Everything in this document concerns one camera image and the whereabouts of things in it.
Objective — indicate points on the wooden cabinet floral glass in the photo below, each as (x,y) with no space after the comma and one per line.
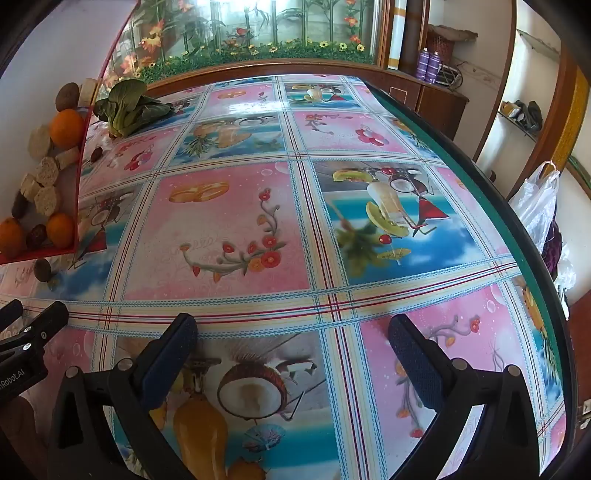
(277,27)

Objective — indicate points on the green bok choy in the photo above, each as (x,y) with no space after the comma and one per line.
(124,101)

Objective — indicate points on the wooden door frame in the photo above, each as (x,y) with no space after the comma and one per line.
(570,120)

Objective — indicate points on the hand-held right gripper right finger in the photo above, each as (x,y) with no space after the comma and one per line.
(411,360)

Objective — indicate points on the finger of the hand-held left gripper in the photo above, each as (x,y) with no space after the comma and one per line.
(51,323)
(11,314)

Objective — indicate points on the purple cloth bag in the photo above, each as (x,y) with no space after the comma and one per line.
(554,249)

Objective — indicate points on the wall shelf with dark cloth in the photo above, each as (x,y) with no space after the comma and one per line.
(531,114)

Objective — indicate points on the white plastic bag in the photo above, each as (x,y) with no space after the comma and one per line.
(535,203)

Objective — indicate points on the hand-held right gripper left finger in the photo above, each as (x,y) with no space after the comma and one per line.
(171,360)

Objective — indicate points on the red date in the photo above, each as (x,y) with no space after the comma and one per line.
(34,237)
(18,205)
(97,154)

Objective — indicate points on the white yellow rolled sheet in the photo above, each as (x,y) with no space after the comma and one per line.
(399,32)

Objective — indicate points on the green rimmed table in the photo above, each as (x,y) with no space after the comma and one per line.
(517,251)

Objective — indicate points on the red wicker basket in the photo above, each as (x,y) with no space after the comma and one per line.
(439,44)

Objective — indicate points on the fruit print plastic tablecloth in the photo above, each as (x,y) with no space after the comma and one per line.
(231,240)

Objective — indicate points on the pile of sugarcane pieces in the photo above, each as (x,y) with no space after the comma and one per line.
(46,173)

